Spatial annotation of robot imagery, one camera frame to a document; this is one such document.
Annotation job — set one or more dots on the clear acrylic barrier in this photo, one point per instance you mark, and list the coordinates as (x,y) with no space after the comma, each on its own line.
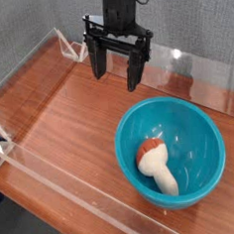
(203,81)
(23,54)
(66,201)

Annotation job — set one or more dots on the plush mushroom with brown cap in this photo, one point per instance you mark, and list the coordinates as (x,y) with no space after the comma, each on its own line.
(152,159)

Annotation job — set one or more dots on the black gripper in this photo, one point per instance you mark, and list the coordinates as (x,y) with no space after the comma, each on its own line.
(133,41)

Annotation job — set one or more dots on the clear acrylic back barrier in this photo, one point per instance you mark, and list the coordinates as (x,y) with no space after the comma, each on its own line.
(203,81)

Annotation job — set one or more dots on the clear acrylic front barrier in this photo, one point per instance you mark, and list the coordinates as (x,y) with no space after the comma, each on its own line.
(66,201)

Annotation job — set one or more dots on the clear acrylic left barrier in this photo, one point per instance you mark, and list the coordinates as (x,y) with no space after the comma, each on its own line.
(23,54)

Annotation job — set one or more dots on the blue plastic bowl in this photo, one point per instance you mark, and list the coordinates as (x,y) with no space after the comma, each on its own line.
(197,153)

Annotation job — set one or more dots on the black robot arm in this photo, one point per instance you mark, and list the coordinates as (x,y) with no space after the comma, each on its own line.
(116,30)

